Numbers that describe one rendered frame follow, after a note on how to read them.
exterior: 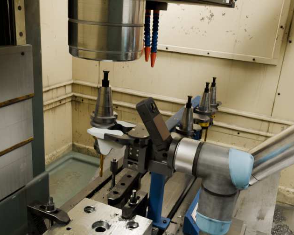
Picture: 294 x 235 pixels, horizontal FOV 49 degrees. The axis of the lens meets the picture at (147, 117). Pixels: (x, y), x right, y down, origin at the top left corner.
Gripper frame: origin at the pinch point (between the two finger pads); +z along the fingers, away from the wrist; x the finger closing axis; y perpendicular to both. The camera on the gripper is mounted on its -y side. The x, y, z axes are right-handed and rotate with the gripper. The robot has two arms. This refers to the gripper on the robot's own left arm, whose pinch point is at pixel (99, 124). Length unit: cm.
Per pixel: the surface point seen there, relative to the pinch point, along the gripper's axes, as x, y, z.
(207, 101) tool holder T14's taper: 49, 3, -15
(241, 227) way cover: 59, 56, -35
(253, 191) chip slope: 83, 52, -36
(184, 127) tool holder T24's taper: 26.0, 6.1, -13.8
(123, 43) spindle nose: -4.5, -20.3, -7.6
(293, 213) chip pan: 94, 64, -56
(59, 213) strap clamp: -0.8, 28.6, 11.0
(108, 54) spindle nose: -6.4, -17.9, -5.5
